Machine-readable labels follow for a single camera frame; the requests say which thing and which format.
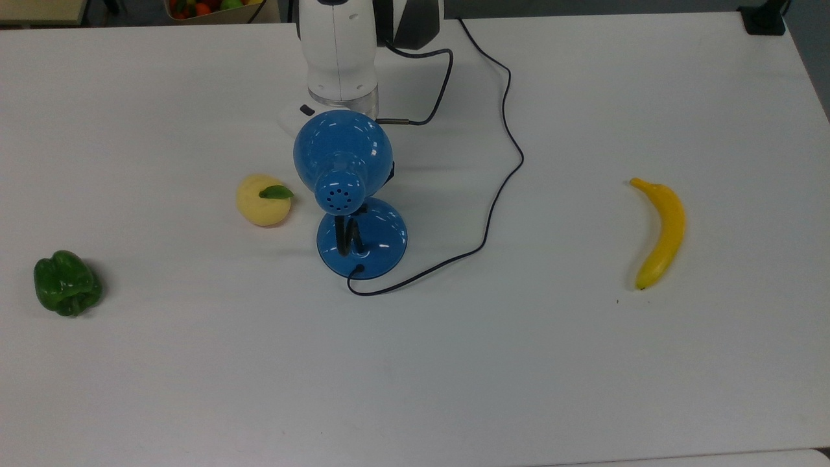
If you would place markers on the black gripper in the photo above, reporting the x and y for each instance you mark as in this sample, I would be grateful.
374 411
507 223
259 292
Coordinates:
391 172

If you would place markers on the blue desk lamp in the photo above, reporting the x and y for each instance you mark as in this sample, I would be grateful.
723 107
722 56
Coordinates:
343 149

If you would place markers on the yellow toy peach with leaf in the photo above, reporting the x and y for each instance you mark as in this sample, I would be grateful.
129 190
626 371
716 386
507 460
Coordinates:
259 207

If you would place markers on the basket of toy fruit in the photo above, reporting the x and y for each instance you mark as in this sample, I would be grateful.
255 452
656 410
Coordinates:
207 9

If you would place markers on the yellow toy banana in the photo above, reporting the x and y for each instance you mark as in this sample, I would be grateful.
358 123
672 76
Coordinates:
668 227

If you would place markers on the green toy bell pepper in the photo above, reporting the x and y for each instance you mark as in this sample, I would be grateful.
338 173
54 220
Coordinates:
65 285

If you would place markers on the tan wooden furniture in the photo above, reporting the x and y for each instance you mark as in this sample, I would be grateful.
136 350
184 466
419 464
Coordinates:
42 10

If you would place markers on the black table clamp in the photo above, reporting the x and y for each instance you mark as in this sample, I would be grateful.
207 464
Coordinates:
764 18

